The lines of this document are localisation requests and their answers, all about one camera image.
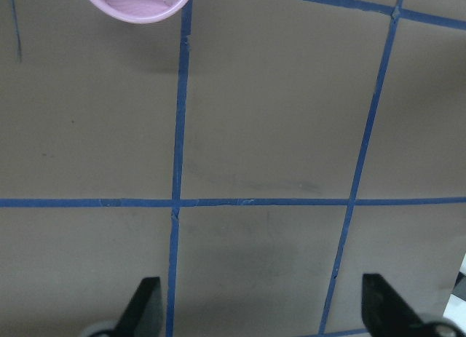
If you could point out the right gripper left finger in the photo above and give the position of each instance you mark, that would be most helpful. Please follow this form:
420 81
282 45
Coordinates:
143 314

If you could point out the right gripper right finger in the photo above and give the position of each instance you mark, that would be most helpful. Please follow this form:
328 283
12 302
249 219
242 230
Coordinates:
385 313

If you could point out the pink mesh cup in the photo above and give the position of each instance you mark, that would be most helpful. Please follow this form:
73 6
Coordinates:
139 11

